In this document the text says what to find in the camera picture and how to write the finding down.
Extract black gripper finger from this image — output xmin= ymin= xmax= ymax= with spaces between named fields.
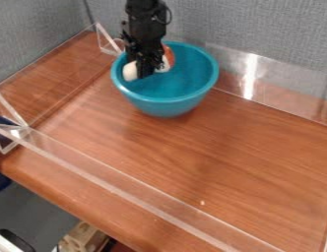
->
xmin=136 ymin=40 xmax=165 ymax=79
xmin=122 ymin=32 xmax=138 ymax=62

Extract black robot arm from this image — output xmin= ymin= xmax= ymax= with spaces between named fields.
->
xmin=122 ymin=0 xmax=173 ymax=81

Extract dark blue object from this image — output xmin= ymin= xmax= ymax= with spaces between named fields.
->
xmin=0 ymin=113 xmax=19 ymax=194

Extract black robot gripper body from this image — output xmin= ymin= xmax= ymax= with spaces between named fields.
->
xmin=122 ymin=3 xmax=171 ymax=46

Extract clear acrylic left barrier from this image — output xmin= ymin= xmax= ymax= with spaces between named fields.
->
xmin=0 ymin=23 xmax=102 ymax=96

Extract clear acrylic barrier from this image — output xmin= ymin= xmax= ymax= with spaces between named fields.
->
xmin=0 ymin=23 xmax=102 ymax=96
xmin=94 ymin=21 xmax=327 ymax=128
xmin=0 ymin=90 xmax=327 ymax=252

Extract blue plastic bowl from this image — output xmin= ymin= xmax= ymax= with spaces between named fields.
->
xmin=111 ymin=40 xmax=219 ymax=117

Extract clear acrylic front barrier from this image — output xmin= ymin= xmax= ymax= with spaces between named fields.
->
xmin=0 ymin=90 xmax=327 ymax=252

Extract white brown toy mushroom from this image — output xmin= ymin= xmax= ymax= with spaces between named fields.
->
xmin=122 ymin=45 xmax=175 ymax=82

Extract light wooden block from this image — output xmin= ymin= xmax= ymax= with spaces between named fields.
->
xmin=59 ymin=221 xmax=110 ymax=252

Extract clear acrylic back barrier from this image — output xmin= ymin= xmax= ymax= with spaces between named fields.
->
xmin=94 ymin=21 xmax=327 ymax=128

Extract black white object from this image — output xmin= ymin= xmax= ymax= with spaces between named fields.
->
xmin=0 ymin=229 xmax=36 ymax=252

